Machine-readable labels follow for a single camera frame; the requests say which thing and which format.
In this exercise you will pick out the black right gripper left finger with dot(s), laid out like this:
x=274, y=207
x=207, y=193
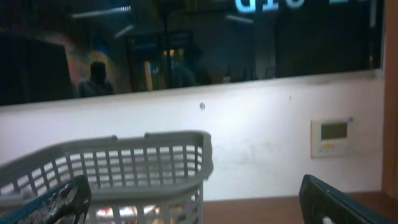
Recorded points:
x=66, y=203

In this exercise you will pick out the dark window pane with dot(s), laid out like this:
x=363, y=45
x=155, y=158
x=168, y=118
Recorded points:
x=54, y=50

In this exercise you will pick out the grey plastic basket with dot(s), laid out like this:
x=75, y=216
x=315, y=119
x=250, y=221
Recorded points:
x=163, y=169

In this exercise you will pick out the Kleenex tissue multipack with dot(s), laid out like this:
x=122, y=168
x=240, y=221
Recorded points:
x=128, y=211

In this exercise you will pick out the white wall thermostat panel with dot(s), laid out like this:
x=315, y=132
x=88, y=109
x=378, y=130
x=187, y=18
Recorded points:
x=331, y=137

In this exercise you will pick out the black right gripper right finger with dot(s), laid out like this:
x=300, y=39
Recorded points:
x=322, y=203

